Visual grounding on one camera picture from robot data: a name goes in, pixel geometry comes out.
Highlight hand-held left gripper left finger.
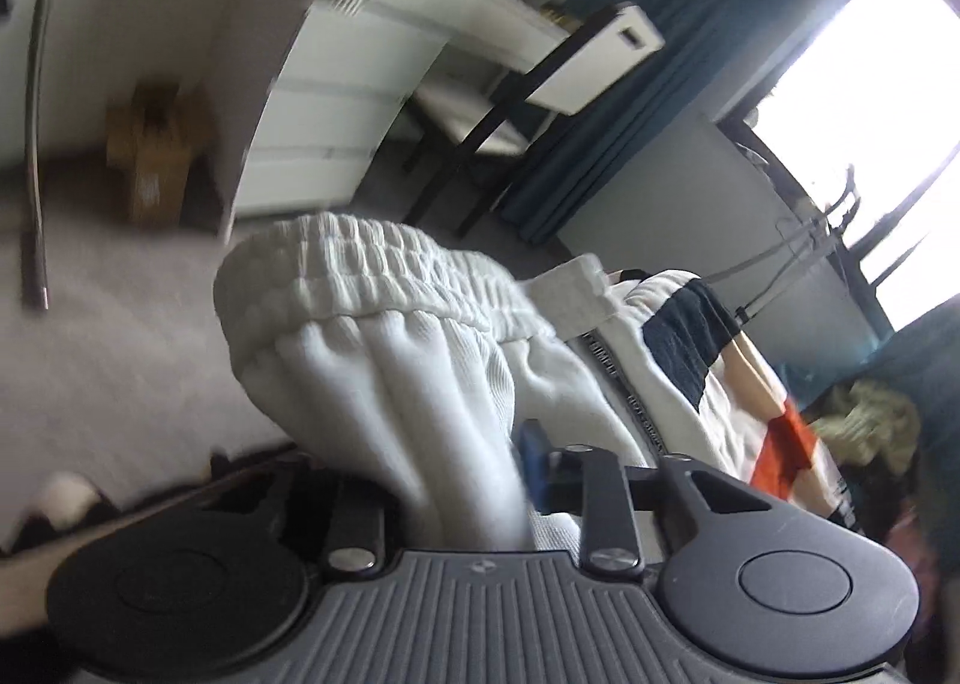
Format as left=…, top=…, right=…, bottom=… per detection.
left=214, top=455, right=387, bottom=574

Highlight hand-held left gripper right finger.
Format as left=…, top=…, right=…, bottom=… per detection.
left=517, top=420, right=788, bottom=574

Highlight white sweatpants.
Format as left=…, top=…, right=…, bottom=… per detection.
left=214, top=211, right=672, bottom=554

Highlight striped blanket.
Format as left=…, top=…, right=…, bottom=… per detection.
left=600, top=270, right=856, bottom=529

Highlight garment steamer stand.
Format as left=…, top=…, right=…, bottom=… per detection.
left=705, top=163, right=863, bottom=325

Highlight yellow-green knit blanket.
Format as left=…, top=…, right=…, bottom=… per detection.
left=814, top=382, right=922, bottom=469

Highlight white black chair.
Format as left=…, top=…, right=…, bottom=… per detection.
left=401, top=1, right=666, bottom=236

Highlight teal curtain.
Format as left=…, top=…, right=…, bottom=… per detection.
left=495, top=0, right=901, bottom=246
left=862, top=301, right=960, bottom=445

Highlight white dressing table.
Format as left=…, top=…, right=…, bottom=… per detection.
left=217, top=0, right=575, bottom=239

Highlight cardboard box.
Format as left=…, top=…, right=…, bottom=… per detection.
left=105, top=80, right=212, bottom=229

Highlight window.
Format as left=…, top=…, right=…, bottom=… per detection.
left=716, top=0, right=960, bottom=336

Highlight curved metal rod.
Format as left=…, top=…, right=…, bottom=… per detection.
left=22, top=0, right=85, bottom=310

